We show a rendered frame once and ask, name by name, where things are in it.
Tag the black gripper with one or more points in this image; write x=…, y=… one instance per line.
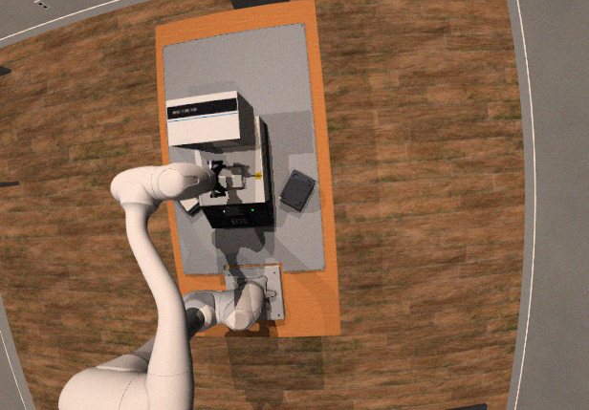
x=218, y=186

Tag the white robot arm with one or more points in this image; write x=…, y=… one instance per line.
x=166, y=381

